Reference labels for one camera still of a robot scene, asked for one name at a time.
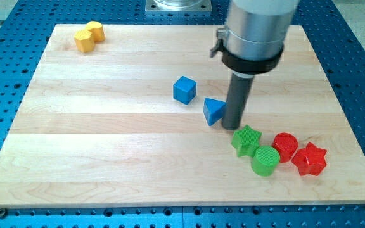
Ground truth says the yellow rounded block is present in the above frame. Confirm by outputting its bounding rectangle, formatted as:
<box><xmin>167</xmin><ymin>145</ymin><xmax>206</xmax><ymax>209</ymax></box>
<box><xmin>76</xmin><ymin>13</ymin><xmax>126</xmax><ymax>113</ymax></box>
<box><xmin>85</xmin><ymin>21</ymin><xmax>106</xmax><ymax>41</ymax></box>

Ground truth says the yellow hexagon block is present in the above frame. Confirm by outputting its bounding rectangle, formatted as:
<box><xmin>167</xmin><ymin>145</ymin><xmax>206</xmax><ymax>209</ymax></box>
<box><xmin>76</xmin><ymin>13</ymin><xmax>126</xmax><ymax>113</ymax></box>
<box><xmin>74</xmin><ymin>30</ymin><xmax>95</xmax><ymax>53</ymax></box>

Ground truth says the light wooden board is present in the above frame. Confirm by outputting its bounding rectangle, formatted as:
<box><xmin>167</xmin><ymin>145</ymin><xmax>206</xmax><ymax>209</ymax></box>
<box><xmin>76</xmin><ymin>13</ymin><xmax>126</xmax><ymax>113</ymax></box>
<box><xmin>0</xmin><ymin>24</ymin><xmax>365</xmax><ymax>208</ymax></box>

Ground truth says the blue triangular prism block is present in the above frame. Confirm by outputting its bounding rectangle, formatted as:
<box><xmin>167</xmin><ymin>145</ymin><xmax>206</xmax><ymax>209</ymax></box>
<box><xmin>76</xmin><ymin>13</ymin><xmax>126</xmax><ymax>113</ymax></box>
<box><xmin>203</xmin><ymin>98</ymin><xmax>226</xmax><ymax>126</ymax></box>

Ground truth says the red star block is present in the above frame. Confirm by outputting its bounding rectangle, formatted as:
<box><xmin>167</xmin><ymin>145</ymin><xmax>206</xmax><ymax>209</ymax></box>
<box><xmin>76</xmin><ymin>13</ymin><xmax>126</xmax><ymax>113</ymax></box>
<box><xmin>291</xmin><ymin>142</ymin><xmax>327</xmax><ymax>176</ymax></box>

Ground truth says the blue cube block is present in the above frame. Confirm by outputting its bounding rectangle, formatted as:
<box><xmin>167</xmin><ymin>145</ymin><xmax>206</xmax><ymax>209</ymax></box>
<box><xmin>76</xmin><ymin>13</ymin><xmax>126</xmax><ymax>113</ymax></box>
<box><xmin>173</xmin><ymin>76</ymin><xmax>197</xmax><ymax>105</ymax></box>

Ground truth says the green cylinder block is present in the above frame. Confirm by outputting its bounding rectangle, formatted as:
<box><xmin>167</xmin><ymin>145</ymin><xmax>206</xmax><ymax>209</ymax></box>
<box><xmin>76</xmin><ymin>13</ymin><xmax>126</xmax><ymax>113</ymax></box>
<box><xmin>251</xmin><ymin>146</ymin><xmax>280</xmax><ymax>177</ymax></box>

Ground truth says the silver robot mounting plate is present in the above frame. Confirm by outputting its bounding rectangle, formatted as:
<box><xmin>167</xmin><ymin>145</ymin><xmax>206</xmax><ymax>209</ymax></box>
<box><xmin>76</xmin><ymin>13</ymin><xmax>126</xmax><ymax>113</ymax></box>
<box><xmin>145</xmin><ymin>0</ymin><xmax>212</xmax><ymax>13</ymax></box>

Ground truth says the red cylinder block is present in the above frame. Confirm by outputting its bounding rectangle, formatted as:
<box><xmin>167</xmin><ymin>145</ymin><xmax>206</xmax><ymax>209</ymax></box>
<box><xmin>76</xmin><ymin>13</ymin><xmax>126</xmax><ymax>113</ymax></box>
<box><xmin>272</xmin><ymin>132</ymin><xmax>298</xmax><ymax>163</ymax></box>

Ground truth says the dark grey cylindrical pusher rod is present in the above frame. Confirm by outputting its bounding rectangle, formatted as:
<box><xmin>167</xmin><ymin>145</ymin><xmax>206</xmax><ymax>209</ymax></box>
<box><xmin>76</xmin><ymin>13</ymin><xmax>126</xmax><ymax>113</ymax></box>
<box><xmin>222</xmin><ymin>73</ymin><xmax>254</xmax><ymax>130</ymax></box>

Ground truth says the green star block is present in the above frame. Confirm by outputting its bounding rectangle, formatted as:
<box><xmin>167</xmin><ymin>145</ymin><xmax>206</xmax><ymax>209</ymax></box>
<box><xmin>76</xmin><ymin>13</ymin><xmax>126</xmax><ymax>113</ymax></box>
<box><xmin>231</xmin><ymin>125</ymin><xmax>262</xmax><ymax>157</ymax></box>

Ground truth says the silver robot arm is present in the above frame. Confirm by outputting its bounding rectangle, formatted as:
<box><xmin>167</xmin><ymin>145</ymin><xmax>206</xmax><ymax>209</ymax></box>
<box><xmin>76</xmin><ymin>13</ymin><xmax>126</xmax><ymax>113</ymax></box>
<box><xmin>210</xmin><ymin>0</ymin><xmax>299</xmax><ymax>78</ymax></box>

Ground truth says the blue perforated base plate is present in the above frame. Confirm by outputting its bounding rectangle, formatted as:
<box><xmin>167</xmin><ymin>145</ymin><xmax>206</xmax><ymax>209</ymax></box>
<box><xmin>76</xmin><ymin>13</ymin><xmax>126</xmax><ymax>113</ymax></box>
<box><xmin>0</xmin><ymin>1</ymin><xmax>365</xmax><ymax>227</ymax></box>

